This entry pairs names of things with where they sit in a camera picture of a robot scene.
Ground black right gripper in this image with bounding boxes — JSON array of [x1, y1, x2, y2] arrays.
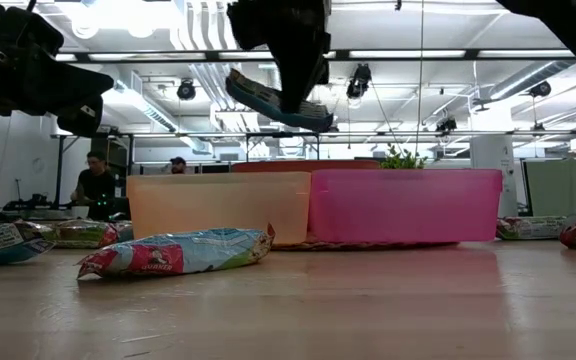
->
[[267, 0, 333, 114]]

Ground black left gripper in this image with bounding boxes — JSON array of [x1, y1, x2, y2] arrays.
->
[[0, 0, 115, 139]]

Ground teal blue granola bar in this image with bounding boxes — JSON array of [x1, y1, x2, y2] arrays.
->
[[224, 68, 335, 134]]

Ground blue white granola bar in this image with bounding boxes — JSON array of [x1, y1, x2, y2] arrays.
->
[[0, 219, 57, 266]]

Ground blue Quaker granola bar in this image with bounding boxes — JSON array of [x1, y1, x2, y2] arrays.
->
[[75, 223, 276, 281]]

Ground black ceiling spotlight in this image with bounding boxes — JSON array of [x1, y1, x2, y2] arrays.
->
[[176, 78, 198, 102], [527, 79, 553, 99], [345, 63, 373, 100], [435, 115, 460, 135]]

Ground small green potted plant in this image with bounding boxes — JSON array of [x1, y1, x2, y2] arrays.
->
[[378, 144, 428, 171]]

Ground light orange translucent bin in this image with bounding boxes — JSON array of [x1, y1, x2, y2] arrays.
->
[[126, 172, 312, 246]]

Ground pink translucent bin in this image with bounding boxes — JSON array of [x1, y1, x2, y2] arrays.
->
[[309, 168, 504, 244]]

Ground white pillar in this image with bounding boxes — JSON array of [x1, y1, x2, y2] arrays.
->
[[470, 133, 519, 219]]

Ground pale green partition panel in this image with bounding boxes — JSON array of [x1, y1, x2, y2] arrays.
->
[[522, 158, 576, 219]]

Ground silver ceiling duct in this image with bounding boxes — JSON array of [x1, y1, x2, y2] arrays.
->
[[260, 0, 332, 159]]

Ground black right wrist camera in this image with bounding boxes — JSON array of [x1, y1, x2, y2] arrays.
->
[[226, 1, 275, 52]]

